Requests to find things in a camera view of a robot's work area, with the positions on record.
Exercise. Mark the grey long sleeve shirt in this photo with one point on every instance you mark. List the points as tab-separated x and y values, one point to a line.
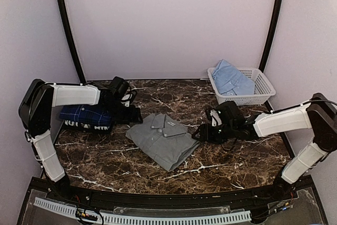
164	140

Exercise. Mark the blue plaid folded shirt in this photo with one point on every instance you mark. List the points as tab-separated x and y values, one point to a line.
88	114

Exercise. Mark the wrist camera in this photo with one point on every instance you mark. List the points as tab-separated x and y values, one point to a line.
226	113
122	91

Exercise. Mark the right black frame post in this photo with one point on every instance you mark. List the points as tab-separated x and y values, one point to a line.
270	35

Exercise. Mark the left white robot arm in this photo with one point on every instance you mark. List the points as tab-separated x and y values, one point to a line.
35	112

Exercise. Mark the white slotted cable duct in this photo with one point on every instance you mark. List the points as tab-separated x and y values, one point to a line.
105	217

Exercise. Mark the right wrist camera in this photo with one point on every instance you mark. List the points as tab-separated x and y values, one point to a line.
226	113

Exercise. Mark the left black frame post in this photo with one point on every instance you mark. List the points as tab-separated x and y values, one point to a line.
70	40

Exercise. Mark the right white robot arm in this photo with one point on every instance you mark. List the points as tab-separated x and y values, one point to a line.
317	114

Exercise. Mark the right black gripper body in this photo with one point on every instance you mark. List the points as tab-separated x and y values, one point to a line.
218	137

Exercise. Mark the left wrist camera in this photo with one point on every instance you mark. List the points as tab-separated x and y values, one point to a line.
122	91

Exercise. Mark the light blue shirt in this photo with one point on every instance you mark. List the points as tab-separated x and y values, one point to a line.
230	81

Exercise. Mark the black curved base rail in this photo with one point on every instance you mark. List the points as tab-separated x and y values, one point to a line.
259	199

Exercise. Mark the white plastic basket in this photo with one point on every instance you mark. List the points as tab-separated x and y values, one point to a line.
262	92

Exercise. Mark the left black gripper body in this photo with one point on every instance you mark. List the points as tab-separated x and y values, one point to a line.
121	114

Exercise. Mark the black frame post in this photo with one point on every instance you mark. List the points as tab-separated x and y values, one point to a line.
270	35
70	40

